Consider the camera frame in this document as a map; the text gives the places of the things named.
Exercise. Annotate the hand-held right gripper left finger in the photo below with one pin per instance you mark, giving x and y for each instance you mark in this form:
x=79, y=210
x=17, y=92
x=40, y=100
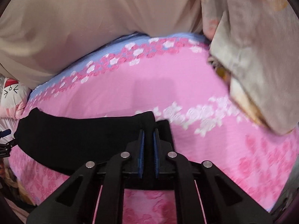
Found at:
x=141, y=154

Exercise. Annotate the grey floral quilt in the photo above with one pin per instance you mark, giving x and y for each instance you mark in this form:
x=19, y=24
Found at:
x=257, y=51

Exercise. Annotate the white cartoon pillow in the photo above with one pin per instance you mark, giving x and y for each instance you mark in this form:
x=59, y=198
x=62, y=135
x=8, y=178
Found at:
x=11, y=95

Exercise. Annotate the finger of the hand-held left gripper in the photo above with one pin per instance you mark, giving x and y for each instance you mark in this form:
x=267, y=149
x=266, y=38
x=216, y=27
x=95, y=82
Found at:
x=7, y=148

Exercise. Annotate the beige cloth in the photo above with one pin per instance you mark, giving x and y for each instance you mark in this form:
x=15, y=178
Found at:
x=81, y=28

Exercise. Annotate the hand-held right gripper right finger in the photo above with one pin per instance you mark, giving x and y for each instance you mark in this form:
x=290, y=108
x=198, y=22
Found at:
x=156, y=154

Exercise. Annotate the black pants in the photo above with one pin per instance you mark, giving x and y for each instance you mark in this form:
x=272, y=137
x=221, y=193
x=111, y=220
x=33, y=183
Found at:
x=70, y=140

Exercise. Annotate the pink floral bedsheet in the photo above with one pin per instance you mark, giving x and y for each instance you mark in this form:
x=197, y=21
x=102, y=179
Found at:
x=168, y=86

